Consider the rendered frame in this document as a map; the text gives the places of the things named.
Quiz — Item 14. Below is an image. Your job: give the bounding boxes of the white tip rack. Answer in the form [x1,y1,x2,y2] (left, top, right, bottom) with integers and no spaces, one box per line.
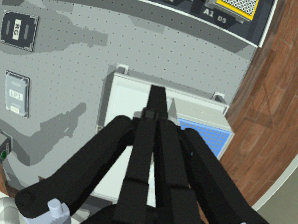
[207,0,259,21]

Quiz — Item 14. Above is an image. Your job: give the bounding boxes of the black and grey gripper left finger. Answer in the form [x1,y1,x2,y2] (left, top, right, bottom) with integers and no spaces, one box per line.
[15,84,159,224]

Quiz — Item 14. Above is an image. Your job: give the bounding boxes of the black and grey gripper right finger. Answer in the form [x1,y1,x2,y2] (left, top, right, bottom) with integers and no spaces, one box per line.
[152,86,269,224]

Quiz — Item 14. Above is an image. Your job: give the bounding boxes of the white ready button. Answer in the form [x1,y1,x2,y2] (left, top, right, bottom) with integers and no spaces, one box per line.
[0,130,14,164]

